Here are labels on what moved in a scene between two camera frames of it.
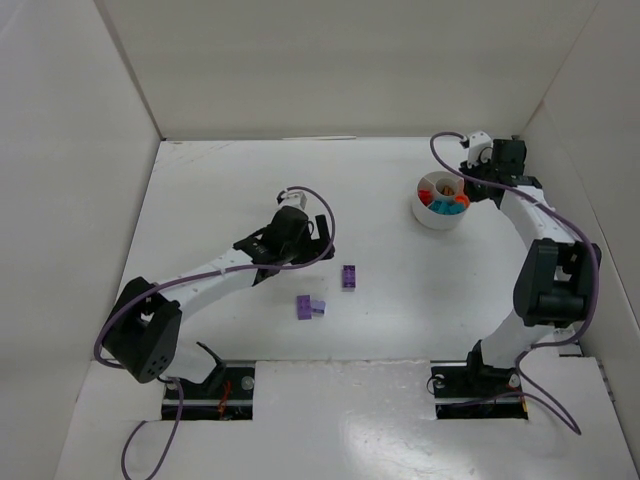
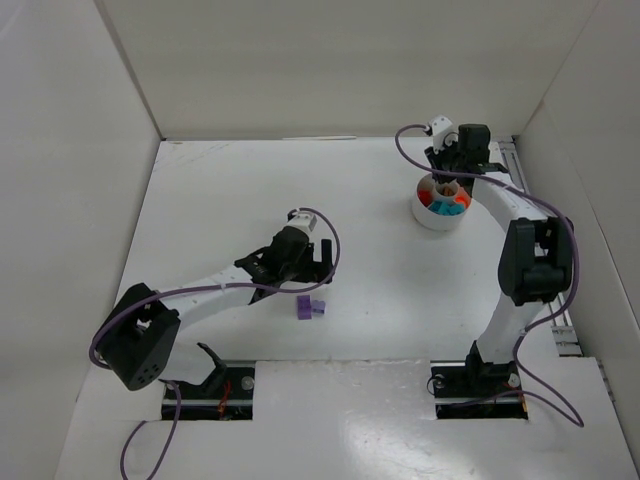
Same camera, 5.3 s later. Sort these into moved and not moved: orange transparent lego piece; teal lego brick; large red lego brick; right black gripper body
Moved: right black gripper body
Not moved: teal lego brick; orange transparent lego piece; large red lego brick
